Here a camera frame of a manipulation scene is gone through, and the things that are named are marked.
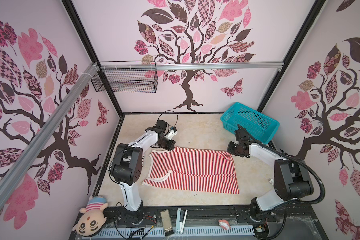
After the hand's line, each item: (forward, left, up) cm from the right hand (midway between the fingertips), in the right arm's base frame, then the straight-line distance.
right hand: (230, 148), depth 94 cm
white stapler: (-38, +32, -1) cm, 50 cm away
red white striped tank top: (-12, +25, -4) cm, 28 cm away
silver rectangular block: (-43, +38, 0) cm, 57 cm away
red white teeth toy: (-41, +12, +1) cm, 43 cm away
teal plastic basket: (+20, -29, -4) cm, 35 cm away
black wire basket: (+59, +77, +13) cm, 98 cm away
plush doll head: (-39, +72, +4) cm, 82 cm away
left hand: (0, +38, +1) cm, 38 cm away
